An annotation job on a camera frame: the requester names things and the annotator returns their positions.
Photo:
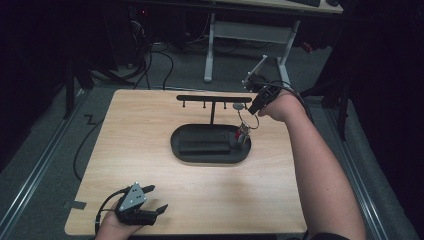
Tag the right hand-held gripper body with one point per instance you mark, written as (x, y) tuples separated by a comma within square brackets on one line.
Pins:
[(263, 90)]

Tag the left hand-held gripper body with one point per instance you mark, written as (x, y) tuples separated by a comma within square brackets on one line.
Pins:
[(133, 200)]

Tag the key bunch with coloured tags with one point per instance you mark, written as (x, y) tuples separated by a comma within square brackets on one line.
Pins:
[(242, 133)]

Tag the black key rack with tray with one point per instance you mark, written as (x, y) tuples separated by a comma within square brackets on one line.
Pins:
[(213, 99)]

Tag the black wallet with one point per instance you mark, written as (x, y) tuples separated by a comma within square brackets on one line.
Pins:
[(203, 143)]

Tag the person's right hand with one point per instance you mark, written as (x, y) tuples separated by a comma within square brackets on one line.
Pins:
[(283, 106)]

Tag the person's left hand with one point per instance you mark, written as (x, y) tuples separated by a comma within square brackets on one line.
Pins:
[(111, 230)]

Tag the grey round table grommet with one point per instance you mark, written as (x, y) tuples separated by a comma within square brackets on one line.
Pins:
[(238, 106)]

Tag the grey tape strip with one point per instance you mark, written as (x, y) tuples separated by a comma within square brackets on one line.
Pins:
[(76, 204)]

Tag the desk with grey metal legs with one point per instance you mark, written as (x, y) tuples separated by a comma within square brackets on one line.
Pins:
[(250, 31)]

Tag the black metal stand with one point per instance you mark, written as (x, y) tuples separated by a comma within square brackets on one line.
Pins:
[(341, 110), (70, 86)]

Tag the black keyboard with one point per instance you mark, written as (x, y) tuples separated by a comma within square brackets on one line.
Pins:
[(305, 2)]

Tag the black computer mouse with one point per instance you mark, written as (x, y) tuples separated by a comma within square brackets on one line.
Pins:
[(332, 2)]

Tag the metal floor rail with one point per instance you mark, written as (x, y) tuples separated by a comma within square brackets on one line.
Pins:
[(366, 196), (36, 170)]

